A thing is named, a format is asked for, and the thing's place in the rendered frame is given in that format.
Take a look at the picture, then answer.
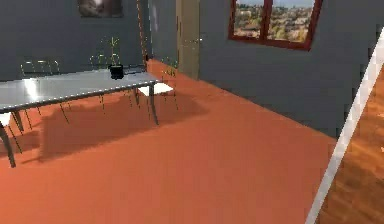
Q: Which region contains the olive room door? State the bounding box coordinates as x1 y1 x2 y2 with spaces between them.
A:
175 0 201 80

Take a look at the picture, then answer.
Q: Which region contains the house plant in black pot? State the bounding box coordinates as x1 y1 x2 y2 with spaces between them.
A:
107 36 125 81

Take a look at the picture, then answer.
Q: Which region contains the red framed window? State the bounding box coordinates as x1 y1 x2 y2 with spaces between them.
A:
227 0 324 52

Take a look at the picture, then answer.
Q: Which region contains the grey metal dining table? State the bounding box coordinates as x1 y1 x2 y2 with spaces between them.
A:
0 67 160 169

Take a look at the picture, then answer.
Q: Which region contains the white seat wire chair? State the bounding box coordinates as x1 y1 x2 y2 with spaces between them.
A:
136 57 180 112
0 111 24 155

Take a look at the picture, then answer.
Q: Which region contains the clear wire back chair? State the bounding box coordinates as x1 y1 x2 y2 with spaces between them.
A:
88 53 116 70
19 59 62 78

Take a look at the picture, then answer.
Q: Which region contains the dark framed wall picture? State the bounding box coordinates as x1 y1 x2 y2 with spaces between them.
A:
77 0 125 19

